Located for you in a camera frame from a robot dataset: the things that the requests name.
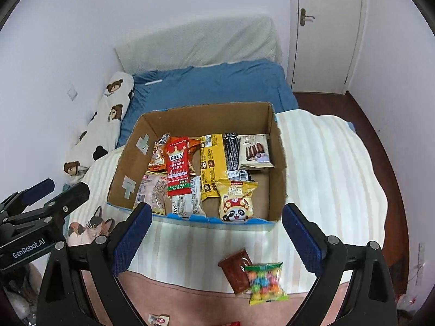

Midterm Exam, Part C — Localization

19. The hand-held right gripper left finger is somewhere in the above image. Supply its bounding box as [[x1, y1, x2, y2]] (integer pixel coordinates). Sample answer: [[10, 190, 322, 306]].
[[36, 202, 153, 326]]

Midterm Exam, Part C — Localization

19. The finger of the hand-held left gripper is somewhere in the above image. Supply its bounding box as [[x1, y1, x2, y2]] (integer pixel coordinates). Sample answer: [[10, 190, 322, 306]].
[[0, 182, 91, 227], [0, 177, 55, 218]]

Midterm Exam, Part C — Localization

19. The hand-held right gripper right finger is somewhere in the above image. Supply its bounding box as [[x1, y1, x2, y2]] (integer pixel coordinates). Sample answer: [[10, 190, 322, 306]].
[[282, 203, 398, 326]]

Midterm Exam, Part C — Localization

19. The translucent snack packet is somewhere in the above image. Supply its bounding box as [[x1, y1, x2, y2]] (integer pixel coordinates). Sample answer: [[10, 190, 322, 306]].
[[136, 171, 169, 216]]

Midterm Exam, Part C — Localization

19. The colourful candy ball packet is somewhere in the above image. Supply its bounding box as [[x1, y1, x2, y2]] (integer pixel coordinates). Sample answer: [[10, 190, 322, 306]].
[[244, 261, 289, 306]]

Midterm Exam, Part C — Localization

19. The white grey snack packet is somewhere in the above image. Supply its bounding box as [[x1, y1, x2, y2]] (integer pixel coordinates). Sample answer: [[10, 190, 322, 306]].
[[172, 176, 207, 218]]

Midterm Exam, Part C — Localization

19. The dark red snack packet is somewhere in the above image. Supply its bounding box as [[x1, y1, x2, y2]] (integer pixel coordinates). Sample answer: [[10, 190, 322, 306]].
[[217, 248, 254, 295]]

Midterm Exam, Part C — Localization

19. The yellow panda snack packet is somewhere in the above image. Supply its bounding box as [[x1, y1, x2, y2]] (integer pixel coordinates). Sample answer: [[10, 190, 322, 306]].
[[214, 178, 259, 223]]

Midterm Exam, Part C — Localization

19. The long red snack packet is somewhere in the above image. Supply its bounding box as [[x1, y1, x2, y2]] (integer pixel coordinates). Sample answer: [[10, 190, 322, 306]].
[[166, 136, 190, 197]]

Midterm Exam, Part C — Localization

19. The orange panda snack packet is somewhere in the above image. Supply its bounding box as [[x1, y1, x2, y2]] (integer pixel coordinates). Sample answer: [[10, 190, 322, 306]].
[[147, 133, 170, 172], [188, 137, 202, 177]]

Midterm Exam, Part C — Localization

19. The printed cardboard box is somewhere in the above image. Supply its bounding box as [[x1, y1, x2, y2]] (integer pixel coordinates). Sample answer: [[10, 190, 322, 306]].
[[106, 102, 288, 232]]

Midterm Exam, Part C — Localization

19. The small green white packet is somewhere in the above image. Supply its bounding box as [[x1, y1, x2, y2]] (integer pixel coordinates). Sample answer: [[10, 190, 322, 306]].
[[147, 313, 169, 326]]

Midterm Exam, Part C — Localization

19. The white chocolate biscuit packet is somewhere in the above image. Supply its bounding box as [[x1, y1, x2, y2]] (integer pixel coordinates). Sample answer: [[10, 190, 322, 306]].
[[237, 135, 275, 170]]

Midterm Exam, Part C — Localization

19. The long yellow snack packet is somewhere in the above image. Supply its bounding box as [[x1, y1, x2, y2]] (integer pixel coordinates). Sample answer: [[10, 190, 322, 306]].
[[199, 134, 229, 202]]

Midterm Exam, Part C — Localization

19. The long black snack packet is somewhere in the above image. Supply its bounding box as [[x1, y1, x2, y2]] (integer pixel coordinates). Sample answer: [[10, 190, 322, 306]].
[[222, 133, 252, 182]]

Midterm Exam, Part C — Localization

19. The cat printed blanket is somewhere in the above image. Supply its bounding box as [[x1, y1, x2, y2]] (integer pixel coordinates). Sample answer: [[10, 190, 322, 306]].
[[66, 109, 390, 326]]

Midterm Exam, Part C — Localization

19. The bear print long pillow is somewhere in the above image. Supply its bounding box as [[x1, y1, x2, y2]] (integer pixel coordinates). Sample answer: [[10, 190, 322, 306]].
[[63, 71, 135, 186]]

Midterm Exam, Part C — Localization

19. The blue bed sheet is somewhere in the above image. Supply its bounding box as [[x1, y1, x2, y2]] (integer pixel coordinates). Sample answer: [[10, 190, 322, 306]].
[[117, 59, 300, 148]]

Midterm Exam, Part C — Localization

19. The grey padded headboard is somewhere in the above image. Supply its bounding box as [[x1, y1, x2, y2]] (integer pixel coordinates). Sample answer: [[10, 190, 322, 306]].
[[114, 15, 282, 75]]

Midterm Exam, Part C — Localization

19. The white door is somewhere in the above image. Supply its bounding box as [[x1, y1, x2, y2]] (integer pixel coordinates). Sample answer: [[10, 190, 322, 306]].
[[287, 0, 369, 96]]

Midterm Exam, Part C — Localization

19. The metal door handle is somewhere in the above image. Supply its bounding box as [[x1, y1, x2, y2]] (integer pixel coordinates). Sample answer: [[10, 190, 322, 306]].
[[299, 8, 315, 27]]

